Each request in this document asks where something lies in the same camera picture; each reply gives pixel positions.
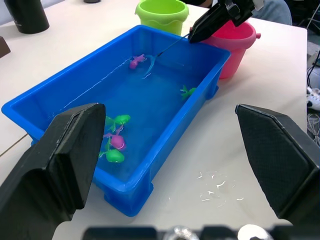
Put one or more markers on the white and black shoe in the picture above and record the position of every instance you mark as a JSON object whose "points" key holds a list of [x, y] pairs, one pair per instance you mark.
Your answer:
{"points": [[313, 98]]}

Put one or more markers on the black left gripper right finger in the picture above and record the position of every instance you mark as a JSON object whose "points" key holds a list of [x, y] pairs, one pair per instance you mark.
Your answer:
{"points": [[277, 155]]}

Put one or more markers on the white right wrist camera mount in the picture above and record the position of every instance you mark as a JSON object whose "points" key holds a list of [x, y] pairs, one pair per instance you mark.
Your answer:
{"points": [[258, 3]]}

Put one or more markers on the black cylindrical cup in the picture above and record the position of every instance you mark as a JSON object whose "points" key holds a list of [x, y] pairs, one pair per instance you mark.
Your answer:
{"points": [[25, 17]]}

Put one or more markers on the green plastic bucket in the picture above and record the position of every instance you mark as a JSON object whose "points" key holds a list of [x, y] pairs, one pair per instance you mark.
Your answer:
{"points": [[162, 15]]}

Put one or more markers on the brown wooden block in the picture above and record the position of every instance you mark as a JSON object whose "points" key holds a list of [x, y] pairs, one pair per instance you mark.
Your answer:
{"points": [[3, 47]]}

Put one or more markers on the person in blue jeans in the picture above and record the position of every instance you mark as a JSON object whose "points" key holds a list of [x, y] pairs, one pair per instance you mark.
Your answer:
{"points": [[277, 12]]}

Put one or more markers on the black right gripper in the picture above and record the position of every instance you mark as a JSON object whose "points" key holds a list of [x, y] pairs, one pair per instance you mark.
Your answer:
{"points": [[241, 10]]}

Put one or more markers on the dark round object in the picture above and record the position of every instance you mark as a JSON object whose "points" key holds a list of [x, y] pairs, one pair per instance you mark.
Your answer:
{"points": [[91, 1]]}

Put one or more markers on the small blue fishing net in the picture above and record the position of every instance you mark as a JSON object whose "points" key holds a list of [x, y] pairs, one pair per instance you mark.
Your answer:
{"points": [[150, 66]]}

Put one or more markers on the blue plastic tub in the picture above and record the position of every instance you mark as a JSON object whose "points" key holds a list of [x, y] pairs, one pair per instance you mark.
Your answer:
{"points": [[160, 105]]}

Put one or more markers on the pink plastic bucket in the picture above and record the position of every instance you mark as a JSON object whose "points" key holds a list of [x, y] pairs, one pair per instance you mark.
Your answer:
{"points": [[232, 50]]}

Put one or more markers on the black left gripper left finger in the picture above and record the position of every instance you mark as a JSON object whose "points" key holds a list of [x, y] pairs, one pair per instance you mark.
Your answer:
{"points": [[47, 160]]}

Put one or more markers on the pink toy fish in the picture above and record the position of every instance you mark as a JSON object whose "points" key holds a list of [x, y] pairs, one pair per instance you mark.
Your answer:
{"points": [[135, 62], [117, 141]]}

